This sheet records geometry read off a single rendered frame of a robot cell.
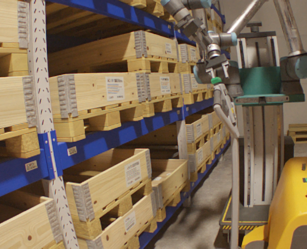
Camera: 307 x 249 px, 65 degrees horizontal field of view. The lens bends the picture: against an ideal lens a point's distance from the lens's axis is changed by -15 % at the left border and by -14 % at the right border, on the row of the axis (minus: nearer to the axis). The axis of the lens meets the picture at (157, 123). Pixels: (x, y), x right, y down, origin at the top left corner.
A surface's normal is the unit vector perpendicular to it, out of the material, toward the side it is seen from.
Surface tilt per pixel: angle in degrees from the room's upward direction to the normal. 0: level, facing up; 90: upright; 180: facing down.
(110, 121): 90
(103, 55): 90
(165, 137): 90
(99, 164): 90
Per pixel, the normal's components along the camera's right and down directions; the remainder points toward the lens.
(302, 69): 0.00, 0.22
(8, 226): 0.91, -0.04
